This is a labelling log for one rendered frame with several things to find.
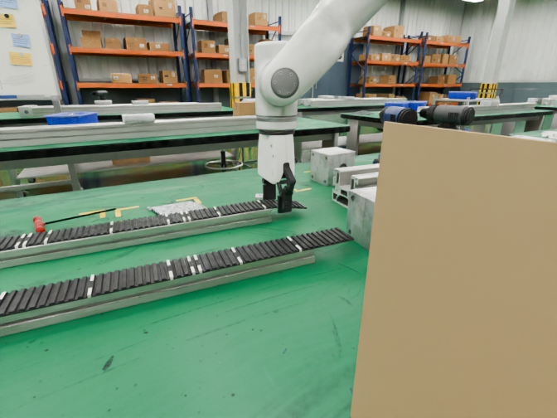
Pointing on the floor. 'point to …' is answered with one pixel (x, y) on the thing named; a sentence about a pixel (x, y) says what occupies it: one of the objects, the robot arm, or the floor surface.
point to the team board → (28, 67)
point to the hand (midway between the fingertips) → (276, 201)
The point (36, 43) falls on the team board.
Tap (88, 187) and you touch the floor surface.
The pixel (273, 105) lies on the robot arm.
